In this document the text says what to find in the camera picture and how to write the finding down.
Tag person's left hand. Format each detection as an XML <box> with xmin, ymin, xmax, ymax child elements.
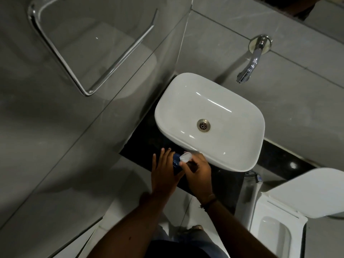
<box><xmin>151</xmin><ymin>148</ymin><xmax>186</xmax><ymax>198</ymax></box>

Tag person's right hand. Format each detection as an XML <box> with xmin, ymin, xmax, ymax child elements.
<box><xmin>179</xmin><ymin>152</ymin><xmax>213</xmax><ymax>204</ymax></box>

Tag blue bottle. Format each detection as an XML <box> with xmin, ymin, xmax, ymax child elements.
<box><xmin>172</xmin><ymin>153</ymin><xmax>183</xmax><ymax>175</ymax></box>

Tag person's left forearm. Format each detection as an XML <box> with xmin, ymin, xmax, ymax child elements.
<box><xmin>87</xmin><ymin>192</ymin><xmax>174</xmax><ymax>258</ymax></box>

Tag person's right forearm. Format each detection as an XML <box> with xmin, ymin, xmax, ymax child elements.
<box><xmin>204</xmin><ymin>199</ymin><xmax>278</xmax><ymax>258</ymax></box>

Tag dark thread wristband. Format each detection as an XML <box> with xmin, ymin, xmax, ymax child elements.
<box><xmin>199</xmin><ymin>194</ymin><xmax>218</xmax><ymax>212</ymax></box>

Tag metal basin drain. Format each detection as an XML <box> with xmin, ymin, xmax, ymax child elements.
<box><xmin>197</xmin><ymin>119</ymin><xmax>211</xmax><ymax>133</ymax></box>

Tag white ceramic wash basin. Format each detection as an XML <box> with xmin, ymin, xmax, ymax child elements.
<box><xmin>154</xmin><ymin>73</ymin><xmax>265</xmax><ymax>172</ymax></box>

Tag person's blue trousers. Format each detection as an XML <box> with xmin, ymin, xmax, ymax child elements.
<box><xmin>145</xmin><ymin>225</ymin><xmax>230</xmax><ymax>258</ymax></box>

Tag white toilet bowl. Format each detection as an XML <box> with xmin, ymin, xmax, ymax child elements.
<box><xmin>249</xmin><ymin>192</ymin><xmax>308</xmax><ymax>258</ymax></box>

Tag white toilet lid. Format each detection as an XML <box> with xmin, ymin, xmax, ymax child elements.
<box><xmin>267</xmin><ymin>168</ymin><xmax>344</xmax><ymax>219</ymax></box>

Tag chrome towel bar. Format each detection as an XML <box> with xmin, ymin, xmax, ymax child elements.
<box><xmin>27</xmin><ymin>0</ymin><xmax>159</xmax><ymax>96</ymax></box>

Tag chrome hose sprayer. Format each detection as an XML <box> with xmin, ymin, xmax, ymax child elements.
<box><xmin>241</xmin><ymin>170</ymin><xmax>263</xmax><ymax>227</ymax></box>

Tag chrome wall faucet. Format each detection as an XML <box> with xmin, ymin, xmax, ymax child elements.
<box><xmin>236</xmin><ymin>35</ymin><xmax>273</xmax><ymax>85</ymax></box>

